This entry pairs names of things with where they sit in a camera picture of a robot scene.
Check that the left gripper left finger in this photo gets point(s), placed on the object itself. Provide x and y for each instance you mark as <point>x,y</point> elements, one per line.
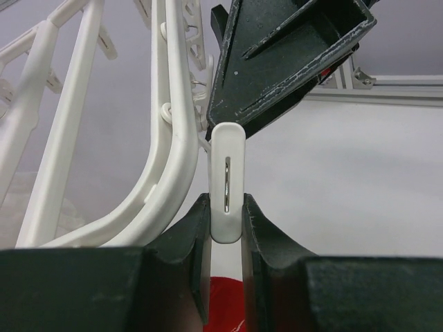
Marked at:
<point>163,286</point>

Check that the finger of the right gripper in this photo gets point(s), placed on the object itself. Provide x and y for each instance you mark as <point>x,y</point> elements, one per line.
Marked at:
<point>284,55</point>
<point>277,110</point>

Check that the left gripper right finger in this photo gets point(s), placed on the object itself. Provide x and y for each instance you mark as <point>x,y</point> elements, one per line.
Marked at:
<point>289,288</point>

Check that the red white striped sock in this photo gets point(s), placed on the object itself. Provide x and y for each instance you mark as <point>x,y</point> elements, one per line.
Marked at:
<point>226,308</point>

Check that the white plastic clip hanger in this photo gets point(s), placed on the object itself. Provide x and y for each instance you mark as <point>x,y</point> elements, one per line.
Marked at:
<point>98,138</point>

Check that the white hanger clip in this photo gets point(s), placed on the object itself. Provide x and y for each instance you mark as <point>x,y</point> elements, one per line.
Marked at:
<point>226,167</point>

